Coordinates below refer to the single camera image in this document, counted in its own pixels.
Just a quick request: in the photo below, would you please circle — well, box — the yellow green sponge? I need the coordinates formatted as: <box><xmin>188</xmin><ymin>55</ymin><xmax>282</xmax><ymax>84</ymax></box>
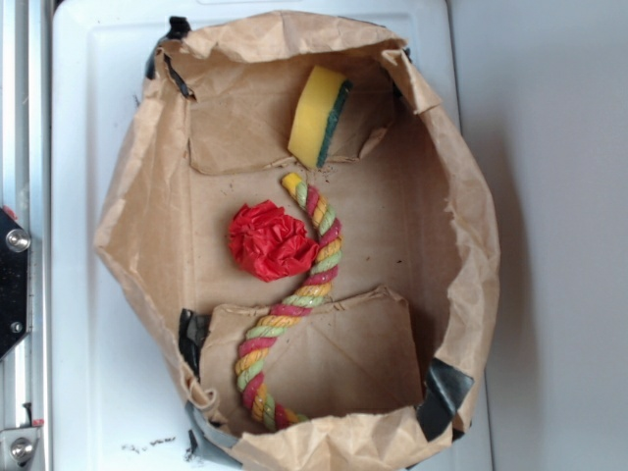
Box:
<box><xmin>288</xmin><ymin>66</ymin><xmax>352</xmax><ymax>169</ymax></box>

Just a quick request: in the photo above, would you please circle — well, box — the brown paper bag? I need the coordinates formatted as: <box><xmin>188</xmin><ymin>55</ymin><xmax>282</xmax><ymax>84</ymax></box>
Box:
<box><xmin>94</xmin><ymin>11</ymin><xmax>500</xmax><ymax>470</ymax></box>

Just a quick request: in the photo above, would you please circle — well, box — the crumpled red paper ball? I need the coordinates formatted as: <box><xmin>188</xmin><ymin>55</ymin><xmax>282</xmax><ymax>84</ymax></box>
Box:
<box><xmin>229</xmin><ymin>200</ymin><xmax>319</xmax><ymax>283</ymax></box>

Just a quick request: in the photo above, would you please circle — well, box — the black tape patch left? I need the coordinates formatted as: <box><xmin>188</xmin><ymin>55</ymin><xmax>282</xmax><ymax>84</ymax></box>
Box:
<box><xmin>179</xmin><ymin>308</ymin><xmax>211</xmax><ymax>379</ymax></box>

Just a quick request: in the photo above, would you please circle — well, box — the black tape patch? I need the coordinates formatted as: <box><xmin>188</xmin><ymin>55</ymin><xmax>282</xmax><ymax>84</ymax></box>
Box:
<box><xmin>144</xmin><ymin>16</ymin><xmax>195</xmax><ymax>99</ymax></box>
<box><xmin>416</xmin><ymin>358</ymin><xmax>475</xmax><ymax>442</ymax></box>
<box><xmin>179</xmin><ymin>308</ymin><xmax>211</xmax><ymax>379</ymax></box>

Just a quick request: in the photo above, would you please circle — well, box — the black tape patch right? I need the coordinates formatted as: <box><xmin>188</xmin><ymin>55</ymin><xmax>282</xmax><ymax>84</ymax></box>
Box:
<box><xmin>416</xmin><ymin>358</ymin><xmax>475</xmax><ymax>442</ymax></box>

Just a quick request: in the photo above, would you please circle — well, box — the grey tape strip bottom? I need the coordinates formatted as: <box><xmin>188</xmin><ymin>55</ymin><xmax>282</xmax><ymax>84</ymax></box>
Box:
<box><xmin>184</xmin><ymin>401</ymin><xmax>243</xmax><ymax>470</ymax></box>

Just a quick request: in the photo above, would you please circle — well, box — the black tape patch top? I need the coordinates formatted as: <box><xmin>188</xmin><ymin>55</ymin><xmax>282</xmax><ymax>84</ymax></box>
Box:
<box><xmin>144</xmin><ymin>16</ymin><xmax>195</xmax><ymax>99</ymax></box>

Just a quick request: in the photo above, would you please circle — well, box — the white plastic tray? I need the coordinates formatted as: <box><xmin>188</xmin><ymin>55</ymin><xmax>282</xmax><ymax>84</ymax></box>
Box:
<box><xmin>51</xmin><ymin>1</ymin><xmax>493</xmax><ymax>470</ymax></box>

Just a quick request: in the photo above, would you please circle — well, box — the multicolour twisted rope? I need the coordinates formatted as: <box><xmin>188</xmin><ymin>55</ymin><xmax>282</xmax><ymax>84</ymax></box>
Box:
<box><xmin>235</xmin><ymin>172</ymin><xmax>344</xmax><ymax>434</ymax></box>

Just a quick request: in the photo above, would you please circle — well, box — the black metal bracket plate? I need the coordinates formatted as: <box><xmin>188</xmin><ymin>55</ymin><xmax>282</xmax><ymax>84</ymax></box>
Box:
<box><xmin>0</xmin><ymin>208</ymin><xmax>31</xmax><ymax>360</ymax></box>

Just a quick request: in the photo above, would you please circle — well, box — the aluminium frame rail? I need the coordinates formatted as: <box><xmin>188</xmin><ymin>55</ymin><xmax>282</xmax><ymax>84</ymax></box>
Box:
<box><xmin>1</xmin><ymin>1</ymin><xmax>52</xmax><ymax>470</ymax></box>

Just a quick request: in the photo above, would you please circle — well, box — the silver corner bracket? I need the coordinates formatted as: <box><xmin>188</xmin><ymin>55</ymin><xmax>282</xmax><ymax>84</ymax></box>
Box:
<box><xmin>0</xmin><ymin>427</ymin><xmax>45</xmax><ymax>471</ymax></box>

